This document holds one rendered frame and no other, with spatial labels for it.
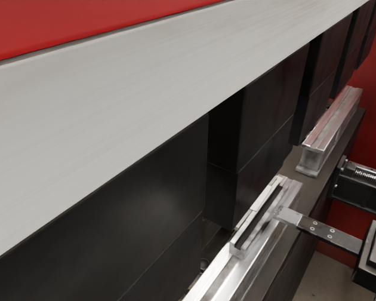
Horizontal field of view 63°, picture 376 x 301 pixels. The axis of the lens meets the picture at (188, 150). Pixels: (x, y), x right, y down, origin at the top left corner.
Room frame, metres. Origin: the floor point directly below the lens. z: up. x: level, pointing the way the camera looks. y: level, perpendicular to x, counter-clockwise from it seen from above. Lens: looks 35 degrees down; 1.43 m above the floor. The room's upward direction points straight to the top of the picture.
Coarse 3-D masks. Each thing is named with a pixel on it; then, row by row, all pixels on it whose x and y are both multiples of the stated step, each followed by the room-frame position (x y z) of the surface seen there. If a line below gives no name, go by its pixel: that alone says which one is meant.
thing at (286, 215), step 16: (288, 208) 0.42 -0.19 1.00; (288, 224) 0.39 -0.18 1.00; (304, 224) 0.38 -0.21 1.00; (320, 224) 0.38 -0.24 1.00; (320, 240) 0.35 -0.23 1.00; (336, 240) 0.35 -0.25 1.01; (352, 240) 0.35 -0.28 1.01; (368, 240) 0.33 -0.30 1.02; (368, 256) 0.30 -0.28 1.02; (368, 272) 0.27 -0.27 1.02; (368, 288) 0.27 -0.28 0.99
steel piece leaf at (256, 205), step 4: (268, 188) 0.48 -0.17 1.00; (264, 192) 0.47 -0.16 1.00; (268, 192) 0.47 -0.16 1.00; (260, 196) 0.46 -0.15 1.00; (264, 196) 0.46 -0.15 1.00; (256, 200) 0.45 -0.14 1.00; (260, 200) 0.45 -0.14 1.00; (252, 204) 0.44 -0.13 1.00; (256, 204) 0.44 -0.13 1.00; (260, 204) 0.44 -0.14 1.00; (252, 208) 0.43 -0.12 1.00; (256, 208) 0.43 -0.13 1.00
